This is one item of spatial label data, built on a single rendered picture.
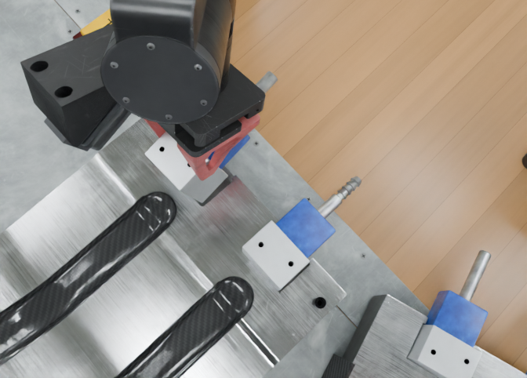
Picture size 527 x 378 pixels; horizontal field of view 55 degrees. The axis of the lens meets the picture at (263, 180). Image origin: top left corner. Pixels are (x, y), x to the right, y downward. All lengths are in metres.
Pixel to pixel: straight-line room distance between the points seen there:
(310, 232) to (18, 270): 0.27
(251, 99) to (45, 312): 0.28
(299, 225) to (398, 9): 0.35
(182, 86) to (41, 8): 0.48
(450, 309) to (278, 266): 0.18
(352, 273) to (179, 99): 0.37
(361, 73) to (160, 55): 0.43
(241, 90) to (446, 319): 0.30
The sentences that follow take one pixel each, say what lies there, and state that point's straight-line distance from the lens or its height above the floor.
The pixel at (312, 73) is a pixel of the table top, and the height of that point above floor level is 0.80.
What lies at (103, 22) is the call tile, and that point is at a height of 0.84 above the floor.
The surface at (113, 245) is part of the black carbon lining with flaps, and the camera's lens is 0.50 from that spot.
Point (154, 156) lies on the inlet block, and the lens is 0.45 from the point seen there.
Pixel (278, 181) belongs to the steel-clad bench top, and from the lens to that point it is 0.58.
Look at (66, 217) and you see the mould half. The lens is 0.51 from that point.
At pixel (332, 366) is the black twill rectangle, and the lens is 0.55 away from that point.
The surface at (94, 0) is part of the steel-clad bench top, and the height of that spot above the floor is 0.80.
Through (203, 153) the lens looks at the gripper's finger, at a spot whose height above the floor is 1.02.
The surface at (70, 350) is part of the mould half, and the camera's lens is 0.50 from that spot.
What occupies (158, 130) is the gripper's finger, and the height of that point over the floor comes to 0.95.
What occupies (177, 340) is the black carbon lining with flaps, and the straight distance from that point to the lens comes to 0.48.
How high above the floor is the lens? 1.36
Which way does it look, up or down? 75 degrees down
